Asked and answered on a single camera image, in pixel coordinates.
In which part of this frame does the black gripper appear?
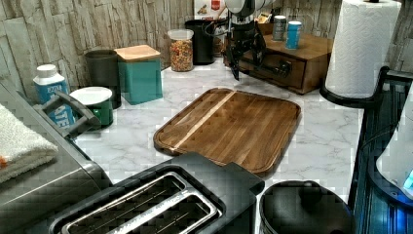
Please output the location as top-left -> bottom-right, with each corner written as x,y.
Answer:
226,20 -> 266,81

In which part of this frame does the wooden drawer box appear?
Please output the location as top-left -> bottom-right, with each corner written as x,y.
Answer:
239,23 -> 333,95

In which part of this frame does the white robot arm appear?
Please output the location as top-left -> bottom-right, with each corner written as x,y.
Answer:
225,0 -> 276,80

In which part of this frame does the ground black pepper shaker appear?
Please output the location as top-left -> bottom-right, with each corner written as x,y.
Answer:
272,16 -> 286,41

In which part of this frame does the black cylindrical container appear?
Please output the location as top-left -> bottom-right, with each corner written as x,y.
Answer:
185,19 -> 214,65

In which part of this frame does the blue spice shaker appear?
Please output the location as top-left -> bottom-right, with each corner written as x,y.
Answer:
285,20 -> 302,50

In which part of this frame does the white box with red print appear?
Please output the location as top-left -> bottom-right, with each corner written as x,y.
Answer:
194,0 -> 228,20

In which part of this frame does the clear cereal jar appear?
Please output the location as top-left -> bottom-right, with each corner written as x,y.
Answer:
168,29 -> 194,72

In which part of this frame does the wooden cutting board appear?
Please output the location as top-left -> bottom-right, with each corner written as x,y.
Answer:
153,88 -> 301,174

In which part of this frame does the teal canister with wooden lid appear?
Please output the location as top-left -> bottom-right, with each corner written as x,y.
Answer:
115,45 -> 163,104

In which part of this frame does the white paper towel roll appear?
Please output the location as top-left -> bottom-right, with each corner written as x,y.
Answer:
324,0 -> 402,99

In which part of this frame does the dark grey cylindrical canister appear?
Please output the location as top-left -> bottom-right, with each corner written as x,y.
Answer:
85,50 -> 122,109

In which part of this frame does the black paper towel holder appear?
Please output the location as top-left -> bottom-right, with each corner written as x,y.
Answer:
319,0 -> 413,109

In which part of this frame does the black two-slot toaster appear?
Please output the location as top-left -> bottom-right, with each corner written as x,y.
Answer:
47,153 -> 264,234

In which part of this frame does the green jar with white lid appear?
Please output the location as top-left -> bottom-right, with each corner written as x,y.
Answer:
70,87 -> 113,129

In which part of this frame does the white and blue plastic bottle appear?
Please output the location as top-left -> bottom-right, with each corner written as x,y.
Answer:
33,64 -> 75,129

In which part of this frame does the white folded towel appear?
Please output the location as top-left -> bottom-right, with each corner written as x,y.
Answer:
0,105 -> 58,182

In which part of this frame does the silver toaster oven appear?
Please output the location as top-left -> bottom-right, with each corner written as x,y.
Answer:
0,80 -> 112,234

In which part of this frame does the black drawer handle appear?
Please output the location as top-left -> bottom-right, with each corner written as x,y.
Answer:
261,60 -> 292,78

